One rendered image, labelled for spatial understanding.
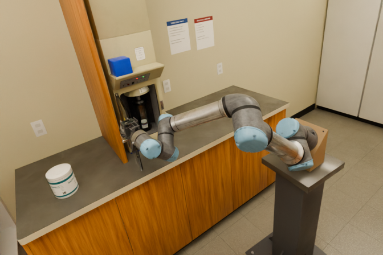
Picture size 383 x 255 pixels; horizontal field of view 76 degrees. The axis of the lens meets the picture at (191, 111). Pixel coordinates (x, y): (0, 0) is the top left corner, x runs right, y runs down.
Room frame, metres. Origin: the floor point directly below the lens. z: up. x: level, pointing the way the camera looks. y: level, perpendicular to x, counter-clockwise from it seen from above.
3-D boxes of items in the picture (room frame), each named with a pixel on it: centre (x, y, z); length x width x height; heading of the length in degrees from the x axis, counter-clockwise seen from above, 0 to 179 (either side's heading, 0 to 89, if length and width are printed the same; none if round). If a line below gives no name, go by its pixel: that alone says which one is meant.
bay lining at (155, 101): (1.61, 0.39, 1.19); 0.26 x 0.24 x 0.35; 122
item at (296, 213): (1.12, -0.60, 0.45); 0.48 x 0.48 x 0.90; 28
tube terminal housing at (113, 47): (1.62, 0.39, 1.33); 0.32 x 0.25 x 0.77; 122
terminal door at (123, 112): (1.27, 0.39, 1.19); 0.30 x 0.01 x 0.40; 22
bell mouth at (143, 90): (1.60, 0.36, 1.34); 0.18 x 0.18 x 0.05
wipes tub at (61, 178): (1.12, 0.78, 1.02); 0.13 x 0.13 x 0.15
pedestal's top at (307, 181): (1.12, -0.60, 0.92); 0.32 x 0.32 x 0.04; 28
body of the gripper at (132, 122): (1.01, 0.29, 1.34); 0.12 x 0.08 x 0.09; 32
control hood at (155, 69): (1.46, 0.29, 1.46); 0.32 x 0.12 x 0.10; 122
